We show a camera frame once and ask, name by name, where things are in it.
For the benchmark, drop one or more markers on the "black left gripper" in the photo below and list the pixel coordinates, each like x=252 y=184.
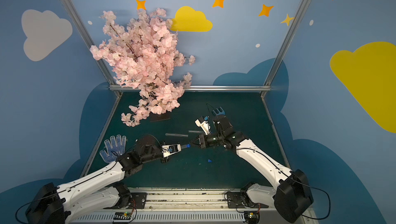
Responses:
x=165 y=156

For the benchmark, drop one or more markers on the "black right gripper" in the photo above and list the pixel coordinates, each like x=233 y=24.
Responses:
x=204 y=140

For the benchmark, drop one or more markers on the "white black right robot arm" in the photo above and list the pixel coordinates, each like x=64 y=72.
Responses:
x=291 y=193

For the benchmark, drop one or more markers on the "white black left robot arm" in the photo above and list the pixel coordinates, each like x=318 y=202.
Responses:
x=99 y=190

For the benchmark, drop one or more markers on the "blue toy garden fork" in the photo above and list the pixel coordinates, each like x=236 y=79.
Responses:
x=218 y=111

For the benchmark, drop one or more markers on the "blue dotted work glove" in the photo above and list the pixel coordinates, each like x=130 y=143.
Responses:
x=114 y=148

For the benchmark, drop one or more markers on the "left controller board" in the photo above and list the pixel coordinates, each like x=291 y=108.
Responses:
x=122 y=217

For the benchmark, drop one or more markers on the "controller board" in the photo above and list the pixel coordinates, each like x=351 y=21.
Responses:
x=122 y=217
x=251 y=217

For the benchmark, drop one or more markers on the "right controller board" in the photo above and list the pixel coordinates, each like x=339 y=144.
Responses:
x=251 y=217

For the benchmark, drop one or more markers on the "pink cherry blossom tree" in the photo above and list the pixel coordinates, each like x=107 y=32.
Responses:
x=143 y=56

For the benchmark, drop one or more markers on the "dark tree base plate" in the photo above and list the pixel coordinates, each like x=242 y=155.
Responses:
x=159 y=117

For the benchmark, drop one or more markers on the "aluminium front rail base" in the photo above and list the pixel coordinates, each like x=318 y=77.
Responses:
x=176 y=206

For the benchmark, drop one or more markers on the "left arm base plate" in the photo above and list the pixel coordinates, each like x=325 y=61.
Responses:
x=137 y=200

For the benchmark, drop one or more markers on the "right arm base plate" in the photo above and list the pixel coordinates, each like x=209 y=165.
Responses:
x=239 y=200

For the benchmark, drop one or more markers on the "aluminium frame rail back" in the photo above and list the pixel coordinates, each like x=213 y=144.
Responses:
x=205 y=88

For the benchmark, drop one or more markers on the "aluminium frame post right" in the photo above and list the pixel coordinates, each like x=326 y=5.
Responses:
x=299 y=15

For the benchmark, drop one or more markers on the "aluminium frame post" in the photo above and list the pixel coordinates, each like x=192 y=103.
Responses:
x=78 y=22
x=299 y=15

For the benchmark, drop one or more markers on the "aluminium frame post left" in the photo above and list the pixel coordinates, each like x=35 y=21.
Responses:
x=78 y=22

